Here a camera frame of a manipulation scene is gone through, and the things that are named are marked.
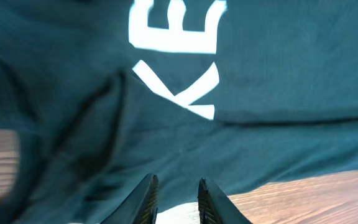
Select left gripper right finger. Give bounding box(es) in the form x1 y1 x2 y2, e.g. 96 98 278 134
198 178 252 224

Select black t-shirt white letters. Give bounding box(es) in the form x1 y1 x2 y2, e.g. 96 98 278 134
0 1 358 223

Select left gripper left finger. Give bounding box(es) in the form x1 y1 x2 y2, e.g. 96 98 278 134
101 174 159 224

